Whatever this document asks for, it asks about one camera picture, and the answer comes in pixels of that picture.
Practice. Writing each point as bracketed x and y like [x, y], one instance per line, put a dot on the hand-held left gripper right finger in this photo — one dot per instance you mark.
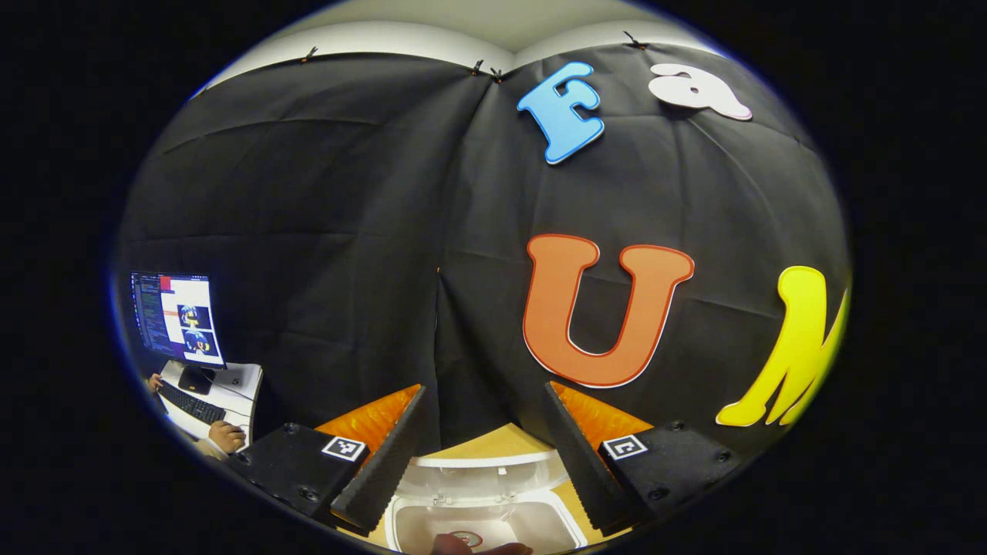
[578, 466]

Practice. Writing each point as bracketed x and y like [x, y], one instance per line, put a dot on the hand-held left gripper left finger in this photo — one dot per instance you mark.
[385, 466]

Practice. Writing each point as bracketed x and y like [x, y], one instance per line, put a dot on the white desktop garbage bin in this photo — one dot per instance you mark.
[478, 478]

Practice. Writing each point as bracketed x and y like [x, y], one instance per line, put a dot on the red pop can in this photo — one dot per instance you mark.
[467, 537]

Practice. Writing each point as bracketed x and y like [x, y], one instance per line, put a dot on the white office desk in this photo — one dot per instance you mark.
[235, 385]

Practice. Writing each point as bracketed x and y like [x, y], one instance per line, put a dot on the black keyboard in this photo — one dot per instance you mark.
[191, 402]

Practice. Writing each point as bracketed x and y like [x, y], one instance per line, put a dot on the black backdrop cloth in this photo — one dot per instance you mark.
[347, 231]

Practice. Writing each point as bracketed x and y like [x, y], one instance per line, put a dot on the computer monitor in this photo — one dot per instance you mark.
[177, 316]

